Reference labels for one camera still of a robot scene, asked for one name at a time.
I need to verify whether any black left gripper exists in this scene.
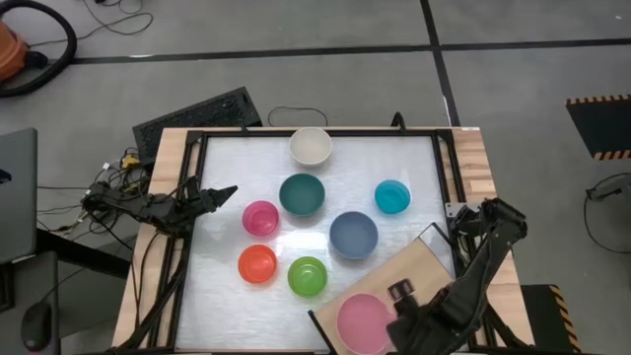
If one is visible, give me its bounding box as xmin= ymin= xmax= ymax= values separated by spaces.
xmin=184 ymin=185 xmax=239 ymax=221

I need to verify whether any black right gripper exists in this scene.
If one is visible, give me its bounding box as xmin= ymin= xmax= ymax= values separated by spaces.
xmin=386 ymin=278 xmax=467 ymax=355

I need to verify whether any small magenta translucent bowl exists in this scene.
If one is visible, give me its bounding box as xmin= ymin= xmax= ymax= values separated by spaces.
xmin=241 ymin=199 xmax=281 ymax=238

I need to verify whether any large light pink bowl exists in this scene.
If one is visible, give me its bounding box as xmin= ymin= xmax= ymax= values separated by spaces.
xmin=335 ymin=292 xmax=398 ymax=355

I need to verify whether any large slate blue bowl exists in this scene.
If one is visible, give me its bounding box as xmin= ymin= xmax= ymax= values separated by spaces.
xmin=328 ymin=210 xmax=380 ymax=260

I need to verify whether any small orange translucent bowl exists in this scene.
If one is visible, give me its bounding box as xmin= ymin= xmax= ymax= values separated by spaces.
xmin=237 ymin=244 xmax=279 ymax=285

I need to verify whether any large teal bowl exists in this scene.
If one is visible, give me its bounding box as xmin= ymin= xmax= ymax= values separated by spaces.
xmin=278 ymin=173 xmax=327 ymax=218

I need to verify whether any small cyan translucent bowl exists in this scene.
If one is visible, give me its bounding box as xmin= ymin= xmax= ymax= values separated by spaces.
xmin=374 ymin=178 xmax=412 ymax=216

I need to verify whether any small green translucent bowl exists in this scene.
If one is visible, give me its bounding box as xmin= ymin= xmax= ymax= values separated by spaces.
xmin=287 ymin=255 xmax=329 ymax=299

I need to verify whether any large white bowl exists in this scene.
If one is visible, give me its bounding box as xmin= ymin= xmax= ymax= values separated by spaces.
xmin=288 ymin=126 xmax=334 ymax=168

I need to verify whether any wooden board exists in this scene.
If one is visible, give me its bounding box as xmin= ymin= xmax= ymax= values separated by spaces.
xmin=308 ymin=221 xmax=464 ymax=355

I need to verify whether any black perforated panel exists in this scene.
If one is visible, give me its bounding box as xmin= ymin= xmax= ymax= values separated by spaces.
xmin=131 ymin=86 xmax=264 ymax=167

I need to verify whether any white glossy table mat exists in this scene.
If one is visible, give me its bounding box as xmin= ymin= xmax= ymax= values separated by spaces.
xmin=175 ymin=135 xmax=469 ymax=352

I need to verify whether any small black hazard-striped mat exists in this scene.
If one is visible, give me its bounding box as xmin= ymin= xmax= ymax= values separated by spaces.
xmin=521 ymin=284 xmax=583 ymax=355

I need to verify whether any grey laptop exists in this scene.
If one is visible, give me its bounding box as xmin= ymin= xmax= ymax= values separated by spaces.
xmin=0 ymin=127 xmax=39 ymax=265

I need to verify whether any black computer mouse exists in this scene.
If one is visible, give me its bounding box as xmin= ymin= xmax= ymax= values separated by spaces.
xmin=20 ymin=301 xmax=53 ymax=352

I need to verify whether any orange vacuum cleaner body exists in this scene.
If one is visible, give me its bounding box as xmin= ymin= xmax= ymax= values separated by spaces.
xmin=0 ymin=19 xmax=30 ymax=83

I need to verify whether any large black hazard-striped mat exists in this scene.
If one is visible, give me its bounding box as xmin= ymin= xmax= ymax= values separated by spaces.
xmin=565 ymin=93 xmax=631 ymax=162

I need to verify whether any tangled cable bundle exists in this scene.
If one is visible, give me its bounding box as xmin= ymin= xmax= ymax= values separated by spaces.
xmin=36 ymin=147 xmax=149 ymax=238

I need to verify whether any black looped floor cable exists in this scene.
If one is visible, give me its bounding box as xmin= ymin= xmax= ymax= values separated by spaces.
xmin=267 ymin=106 xmax=329 ymax=128

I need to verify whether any black metal table frame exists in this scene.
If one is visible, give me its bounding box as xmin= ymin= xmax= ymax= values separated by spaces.
xmin=105 ymin=126 xmax=536 ymax=355

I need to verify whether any thin black floor cable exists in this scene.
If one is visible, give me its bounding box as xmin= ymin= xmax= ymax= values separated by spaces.
xmin=29 ymin=0 xmax=154 ymax=48

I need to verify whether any grey stand base with cable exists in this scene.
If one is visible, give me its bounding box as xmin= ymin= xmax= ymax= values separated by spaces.
xmin=584 ymin=172 xmax=631 ymax=255

